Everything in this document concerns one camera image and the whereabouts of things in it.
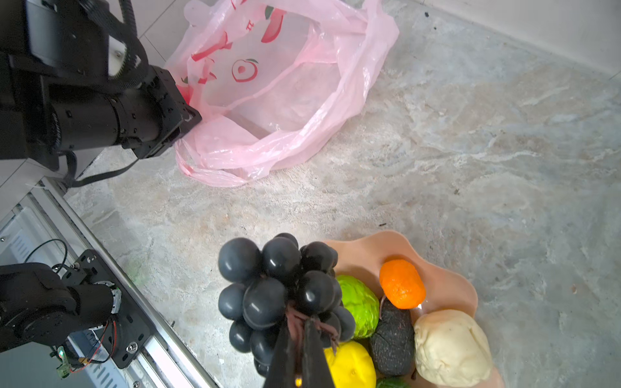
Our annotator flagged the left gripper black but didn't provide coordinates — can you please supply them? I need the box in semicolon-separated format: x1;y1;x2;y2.
111;66;202;159

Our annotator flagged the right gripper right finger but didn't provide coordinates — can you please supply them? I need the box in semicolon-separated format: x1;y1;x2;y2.
301;318;335;388

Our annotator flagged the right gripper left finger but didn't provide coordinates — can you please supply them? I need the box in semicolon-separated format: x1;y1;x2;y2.
263;323;297;388

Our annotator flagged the yellow fake lemon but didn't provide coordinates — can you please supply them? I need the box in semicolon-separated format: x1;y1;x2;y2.
295;341;377;387

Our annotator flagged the smooth green fake fruit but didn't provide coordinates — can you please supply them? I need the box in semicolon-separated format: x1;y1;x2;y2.
376;377;410;388

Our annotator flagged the dark fake avocado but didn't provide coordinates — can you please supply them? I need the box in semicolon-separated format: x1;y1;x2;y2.
370;298;415;377

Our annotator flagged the bumpy light green fruit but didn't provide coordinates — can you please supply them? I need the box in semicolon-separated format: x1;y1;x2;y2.
336;275;379;340

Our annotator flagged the dark fake grapes bunch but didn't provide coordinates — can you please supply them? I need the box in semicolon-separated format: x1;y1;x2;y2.
218;233;356;378

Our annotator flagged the orange fake fruit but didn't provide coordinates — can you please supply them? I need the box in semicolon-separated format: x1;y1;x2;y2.
379;256;426;310

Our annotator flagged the pink scalloped plate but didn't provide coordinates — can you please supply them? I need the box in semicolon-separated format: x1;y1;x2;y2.
328;231;504;387

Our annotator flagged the pink plastic bag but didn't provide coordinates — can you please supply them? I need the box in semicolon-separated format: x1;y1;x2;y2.
166;1;399;188

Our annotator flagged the beige fake potato fruit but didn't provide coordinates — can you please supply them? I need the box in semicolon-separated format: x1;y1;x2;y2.
414;310;494;387

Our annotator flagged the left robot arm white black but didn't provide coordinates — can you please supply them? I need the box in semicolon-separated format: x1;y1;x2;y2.
1;1;202;352

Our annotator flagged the left circuit board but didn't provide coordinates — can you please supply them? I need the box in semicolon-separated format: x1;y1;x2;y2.
52;346;72;379

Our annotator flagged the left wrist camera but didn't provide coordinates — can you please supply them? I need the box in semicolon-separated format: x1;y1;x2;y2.
24;1;109;77

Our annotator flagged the aluminium rail frame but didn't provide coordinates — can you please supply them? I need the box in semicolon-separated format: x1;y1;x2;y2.
1;178;216;387

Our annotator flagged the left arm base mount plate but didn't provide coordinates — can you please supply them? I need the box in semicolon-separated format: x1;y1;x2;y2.
62;249;155;370

